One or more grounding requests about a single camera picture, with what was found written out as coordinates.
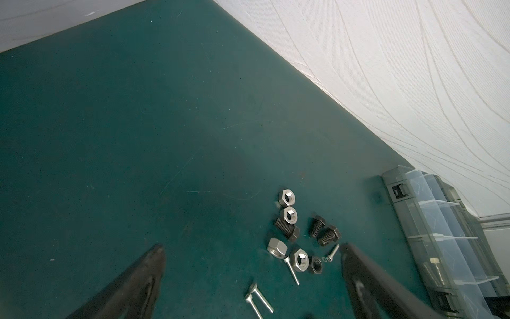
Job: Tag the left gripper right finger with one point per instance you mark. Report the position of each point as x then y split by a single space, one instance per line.
371 289

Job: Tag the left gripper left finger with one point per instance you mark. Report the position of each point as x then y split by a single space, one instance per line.
133 293

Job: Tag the silver bolt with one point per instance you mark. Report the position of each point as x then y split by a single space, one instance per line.
435 262

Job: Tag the small silver screw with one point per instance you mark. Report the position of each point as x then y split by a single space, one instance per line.
329 258

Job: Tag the black nut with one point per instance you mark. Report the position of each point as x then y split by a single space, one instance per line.
316 265

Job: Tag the black bolt pair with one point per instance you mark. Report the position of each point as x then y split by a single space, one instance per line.
318 223
330 235

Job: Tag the large silver hex nut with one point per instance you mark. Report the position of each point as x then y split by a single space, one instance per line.
299 260

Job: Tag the clear compartment organizer box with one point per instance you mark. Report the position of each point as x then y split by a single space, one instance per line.
437 224

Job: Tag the thin silver screw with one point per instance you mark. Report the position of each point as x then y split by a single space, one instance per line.
288 263

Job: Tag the black bolt left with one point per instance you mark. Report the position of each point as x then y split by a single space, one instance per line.
291 231

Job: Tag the silver hex nut top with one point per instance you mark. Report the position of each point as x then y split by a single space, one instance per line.
286 198

